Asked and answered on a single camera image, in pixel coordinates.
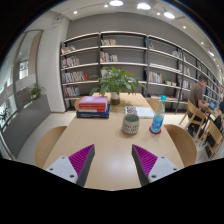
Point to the wooden chair front left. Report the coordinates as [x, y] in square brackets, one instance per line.
[46, 144]

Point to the wooden chair under man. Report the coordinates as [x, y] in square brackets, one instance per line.
[197, 118]

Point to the green potted plant on table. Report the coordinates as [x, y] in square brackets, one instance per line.
[114, 81]

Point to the potted plant by window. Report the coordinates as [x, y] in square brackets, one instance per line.
[35, 92]

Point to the red and pink book stack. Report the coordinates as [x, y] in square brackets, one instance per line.
[93, 104]

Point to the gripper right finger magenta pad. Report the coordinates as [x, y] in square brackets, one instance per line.
[150, 167]

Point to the seated man in brown shirt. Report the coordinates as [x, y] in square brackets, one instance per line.
[195, 98]

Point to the wooden chair right foreground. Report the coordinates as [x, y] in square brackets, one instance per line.
[213, 138]

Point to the wooden chair front right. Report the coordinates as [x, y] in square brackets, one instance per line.
[184, 144]

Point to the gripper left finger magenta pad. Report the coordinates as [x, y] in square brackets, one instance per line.
[74, 168]

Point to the dark blue book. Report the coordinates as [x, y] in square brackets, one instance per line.
[94, 114]

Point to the long wooden table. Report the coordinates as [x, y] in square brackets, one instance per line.
[113, 167]

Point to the large grey bookshelf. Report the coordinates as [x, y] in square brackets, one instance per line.
[160, 66]

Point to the wooden chair far right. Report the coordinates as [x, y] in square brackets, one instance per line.
[154, 103]

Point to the clear bottle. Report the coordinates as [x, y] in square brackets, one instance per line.
[158, 117]

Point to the wooden chair far left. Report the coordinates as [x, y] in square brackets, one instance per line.
[76, 104]

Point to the round red coaster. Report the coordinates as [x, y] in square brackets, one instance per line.
[150, 131]

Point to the patterned ceramic cup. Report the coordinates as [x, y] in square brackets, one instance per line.
[130, 124]

